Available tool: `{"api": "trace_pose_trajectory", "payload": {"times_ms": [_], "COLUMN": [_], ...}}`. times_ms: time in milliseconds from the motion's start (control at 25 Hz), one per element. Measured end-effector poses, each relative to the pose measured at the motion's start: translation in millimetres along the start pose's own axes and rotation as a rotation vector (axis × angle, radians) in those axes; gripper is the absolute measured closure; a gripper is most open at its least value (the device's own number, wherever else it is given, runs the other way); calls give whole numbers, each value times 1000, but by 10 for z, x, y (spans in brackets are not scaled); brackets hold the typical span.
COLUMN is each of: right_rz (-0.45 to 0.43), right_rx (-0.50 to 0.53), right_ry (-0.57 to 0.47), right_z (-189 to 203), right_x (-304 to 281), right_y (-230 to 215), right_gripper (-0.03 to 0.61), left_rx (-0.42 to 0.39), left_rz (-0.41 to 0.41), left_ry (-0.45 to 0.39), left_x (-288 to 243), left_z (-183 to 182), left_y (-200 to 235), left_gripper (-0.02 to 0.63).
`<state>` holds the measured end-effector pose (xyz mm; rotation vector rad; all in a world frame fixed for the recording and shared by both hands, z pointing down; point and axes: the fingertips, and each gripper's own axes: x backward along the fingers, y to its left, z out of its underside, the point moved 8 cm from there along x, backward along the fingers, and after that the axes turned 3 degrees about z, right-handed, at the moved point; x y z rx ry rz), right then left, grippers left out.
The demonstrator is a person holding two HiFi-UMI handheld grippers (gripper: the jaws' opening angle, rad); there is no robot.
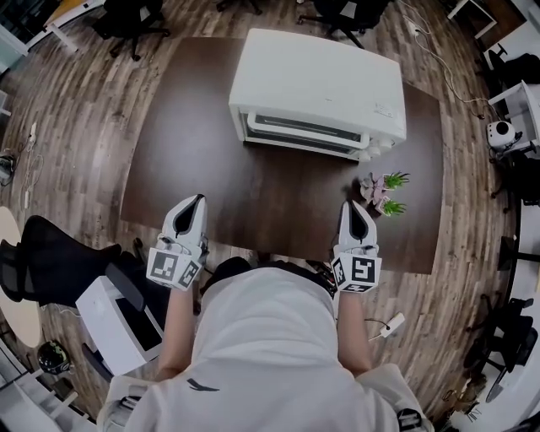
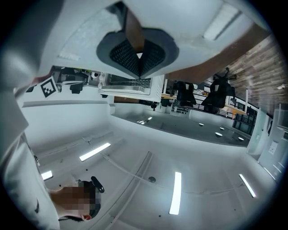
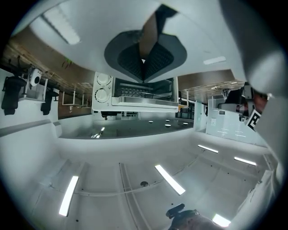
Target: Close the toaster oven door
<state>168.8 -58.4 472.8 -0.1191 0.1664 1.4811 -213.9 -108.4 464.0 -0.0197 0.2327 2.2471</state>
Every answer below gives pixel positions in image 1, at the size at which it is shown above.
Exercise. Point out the black helmet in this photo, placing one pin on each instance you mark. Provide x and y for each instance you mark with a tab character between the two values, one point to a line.
52	358

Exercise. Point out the white oven door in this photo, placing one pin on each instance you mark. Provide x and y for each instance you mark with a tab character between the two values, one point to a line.
304	131

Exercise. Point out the white round device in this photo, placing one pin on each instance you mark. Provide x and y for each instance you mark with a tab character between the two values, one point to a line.
502	134

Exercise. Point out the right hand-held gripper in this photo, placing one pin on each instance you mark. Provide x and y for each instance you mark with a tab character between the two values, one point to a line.
358	270

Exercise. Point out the wooden desk with white legs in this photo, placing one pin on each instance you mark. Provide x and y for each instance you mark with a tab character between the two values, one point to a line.
67	10

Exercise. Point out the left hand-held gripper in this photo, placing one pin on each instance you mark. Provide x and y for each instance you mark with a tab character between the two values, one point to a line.
164	268

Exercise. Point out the person's black trousers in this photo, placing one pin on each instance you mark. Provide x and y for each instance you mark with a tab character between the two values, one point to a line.
230	270

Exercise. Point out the black mesh office chair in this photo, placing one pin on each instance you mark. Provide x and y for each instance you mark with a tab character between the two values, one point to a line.
59	266

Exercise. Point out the person's left forearm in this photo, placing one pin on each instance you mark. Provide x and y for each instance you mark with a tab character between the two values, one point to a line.
177	337

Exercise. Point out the person's white shirt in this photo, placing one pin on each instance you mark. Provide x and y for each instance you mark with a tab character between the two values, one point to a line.
261	358

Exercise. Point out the round beige table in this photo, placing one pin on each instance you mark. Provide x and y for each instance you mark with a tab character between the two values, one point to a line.
21	316

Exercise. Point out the black waist device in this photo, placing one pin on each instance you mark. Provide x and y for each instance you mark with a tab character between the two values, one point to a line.
322	276

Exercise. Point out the white appliance with dark window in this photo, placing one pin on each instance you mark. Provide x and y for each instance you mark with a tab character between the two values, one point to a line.
105	325

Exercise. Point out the green plant in white pot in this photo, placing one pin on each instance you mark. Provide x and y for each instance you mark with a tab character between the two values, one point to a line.
396	180
391	207

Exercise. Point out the white power strip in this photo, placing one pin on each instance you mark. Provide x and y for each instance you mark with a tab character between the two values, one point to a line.
33	131
414	27
390	325

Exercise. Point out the white toaster oven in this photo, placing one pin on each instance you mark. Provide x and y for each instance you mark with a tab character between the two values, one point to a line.
316	71

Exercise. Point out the gray bag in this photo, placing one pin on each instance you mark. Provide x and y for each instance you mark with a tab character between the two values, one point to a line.
6	169

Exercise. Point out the pink plant in white pot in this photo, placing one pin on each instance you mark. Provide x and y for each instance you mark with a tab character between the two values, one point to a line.
371	187

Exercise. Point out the person's right forearm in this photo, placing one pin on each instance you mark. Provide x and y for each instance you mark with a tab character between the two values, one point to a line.
352	337

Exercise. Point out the white shelf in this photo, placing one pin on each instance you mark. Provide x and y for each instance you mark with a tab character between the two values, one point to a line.
25	405

